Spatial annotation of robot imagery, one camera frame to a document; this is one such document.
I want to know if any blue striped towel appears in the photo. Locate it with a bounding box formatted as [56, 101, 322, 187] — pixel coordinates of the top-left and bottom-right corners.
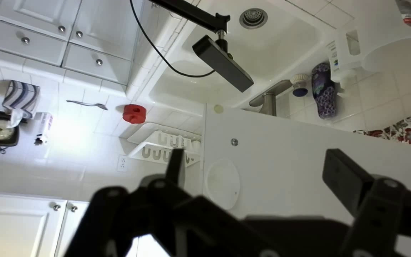
[1, 79, 41, 129]

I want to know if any black stereo camera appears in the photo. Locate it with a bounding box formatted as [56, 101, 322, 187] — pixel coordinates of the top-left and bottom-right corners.
[191, 34, 255, 94]

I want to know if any metal spoon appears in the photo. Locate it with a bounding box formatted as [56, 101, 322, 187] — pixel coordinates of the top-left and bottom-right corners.
[66, 99, 110, 111]

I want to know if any white soap dispenser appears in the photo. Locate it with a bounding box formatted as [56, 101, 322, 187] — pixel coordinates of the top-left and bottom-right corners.
[325, 29, 364, 84]

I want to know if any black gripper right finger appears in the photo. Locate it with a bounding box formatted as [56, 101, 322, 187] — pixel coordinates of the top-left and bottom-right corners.
[321, 147, 411, 257]

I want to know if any white cabinet door silver knob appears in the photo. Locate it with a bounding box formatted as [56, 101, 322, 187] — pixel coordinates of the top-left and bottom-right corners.
[200, 101, 411, 257]

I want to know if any white wall outlet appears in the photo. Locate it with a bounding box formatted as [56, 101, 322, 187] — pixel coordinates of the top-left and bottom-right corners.
[116, 156, 128, 173]

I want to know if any small white shaker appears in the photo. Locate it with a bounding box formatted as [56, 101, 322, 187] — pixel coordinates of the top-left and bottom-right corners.
[33, 111, 54, 147]

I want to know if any small white blue cup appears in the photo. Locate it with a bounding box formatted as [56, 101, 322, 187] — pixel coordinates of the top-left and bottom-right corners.
[290, 73, 311, 99]

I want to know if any black cable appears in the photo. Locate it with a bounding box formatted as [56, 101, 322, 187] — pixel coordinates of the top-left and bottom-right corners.
[127, 0, 217, 79]

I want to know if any white drawer front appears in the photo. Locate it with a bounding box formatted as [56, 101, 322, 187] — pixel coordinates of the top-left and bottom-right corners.
[61, 41, 133, 84]
[0, 17, 68, 66]

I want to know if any white kitchen sink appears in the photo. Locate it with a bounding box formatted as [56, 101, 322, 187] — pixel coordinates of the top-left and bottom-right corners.
[147, 0, 324, 109]

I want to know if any white panelled cabinet door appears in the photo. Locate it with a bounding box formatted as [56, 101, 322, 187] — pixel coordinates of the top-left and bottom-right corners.
[0, 0, 81, 40]
[0, 191, 67, 257]
[68, 0, 140, 61]
[54, 199, 93, 257]

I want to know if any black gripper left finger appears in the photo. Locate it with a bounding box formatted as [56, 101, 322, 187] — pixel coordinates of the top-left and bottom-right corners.
[63, 147, 264, 257]

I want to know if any grey metal faucet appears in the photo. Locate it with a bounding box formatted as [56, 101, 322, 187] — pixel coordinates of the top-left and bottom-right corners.
[248, 79, 294, 117]

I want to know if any white dish rack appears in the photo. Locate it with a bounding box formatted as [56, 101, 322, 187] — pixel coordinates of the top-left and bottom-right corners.
[118, 120, 203, 169]

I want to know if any black camera boom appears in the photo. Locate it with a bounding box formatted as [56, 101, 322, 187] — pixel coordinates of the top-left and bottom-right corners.
[150, 0, 231, 44]

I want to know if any small red object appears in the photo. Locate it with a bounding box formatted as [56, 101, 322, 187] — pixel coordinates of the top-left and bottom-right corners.
[121, 103, 148, 126]

